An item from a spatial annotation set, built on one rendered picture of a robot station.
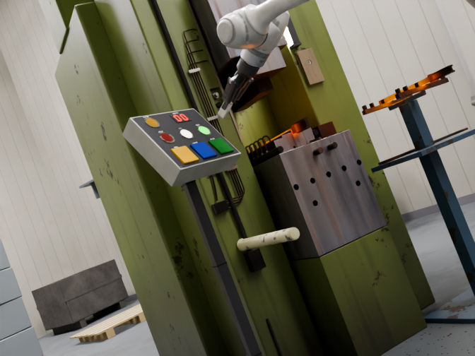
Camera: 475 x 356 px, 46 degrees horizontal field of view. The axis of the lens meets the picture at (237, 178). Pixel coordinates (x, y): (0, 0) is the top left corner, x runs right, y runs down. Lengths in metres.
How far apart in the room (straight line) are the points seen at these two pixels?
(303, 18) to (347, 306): 1.38
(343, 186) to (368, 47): 3.59
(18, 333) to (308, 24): 3.71
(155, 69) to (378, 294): 1.33
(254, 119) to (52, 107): 6.59
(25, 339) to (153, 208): 2.89
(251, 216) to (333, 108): 0.70
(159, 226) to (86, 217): 6.39
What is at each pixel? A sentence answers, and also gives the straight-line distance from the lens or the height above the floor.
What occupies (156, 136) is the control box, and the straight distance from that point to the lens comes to 1.94.
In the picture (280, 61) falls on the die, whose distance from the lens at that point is 2.49.
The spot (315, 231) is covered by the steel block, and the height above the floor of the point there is 0.57.
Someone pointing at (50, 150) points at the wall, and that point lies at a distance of 9.44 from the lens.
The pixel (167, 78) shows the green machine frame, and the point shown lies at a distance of 2.41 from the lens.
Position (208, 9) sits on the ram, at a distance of 2.47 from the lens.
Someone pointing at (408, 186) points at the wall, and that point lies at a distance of 5.87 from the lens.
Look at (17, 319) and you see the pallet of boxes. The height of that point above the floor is 0.54.
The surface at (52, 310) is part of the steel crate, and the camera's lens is 8.06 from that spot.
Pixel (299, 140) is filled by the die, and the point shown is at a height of 0.94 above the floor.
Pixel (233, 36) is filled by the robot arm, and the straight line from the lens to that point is 1.70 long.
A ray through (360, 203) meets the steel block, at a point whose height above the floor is 0.60.
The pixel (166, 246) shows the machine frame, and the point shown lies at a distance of 2.71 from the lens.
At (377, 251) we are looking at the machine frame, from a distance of 2.46.
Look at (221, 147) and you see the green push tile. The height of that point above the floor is 1.00.
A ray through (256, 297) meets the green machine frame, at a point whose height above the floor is 0.40.
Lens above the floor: 0.79
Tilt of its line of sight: 2 degrees up
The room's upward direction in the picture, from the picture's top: 21 degrees counter-clockwise
